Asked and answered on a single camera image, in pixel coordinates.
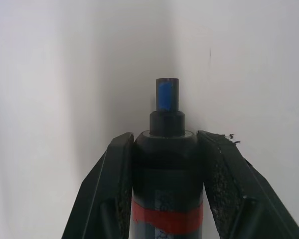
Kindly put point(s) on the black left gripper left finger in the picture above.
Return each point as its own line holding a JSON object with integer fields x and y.
{"x": 102, "y": 189}

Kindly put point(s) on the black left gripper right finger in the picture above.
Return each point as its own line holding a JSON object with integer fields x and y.
{"x": 241, "y": 189}

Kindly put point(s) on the black marker with red band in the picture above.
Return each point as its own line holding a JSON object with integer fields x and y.
{"x": 167, "y": 169}

